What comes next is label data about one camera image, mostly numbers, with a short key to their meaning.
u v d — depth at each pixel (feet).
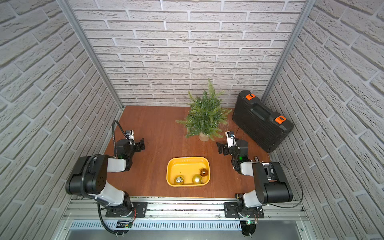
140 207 2.44
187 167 2.87
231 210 2.42
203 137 3.21
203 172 2.73
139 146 2.81
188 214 2.42
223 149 2.72
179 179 2.60
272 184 1.49
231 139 2.61
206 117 2.79
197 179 2.64
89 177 1.51
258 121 2.84
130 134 2.68
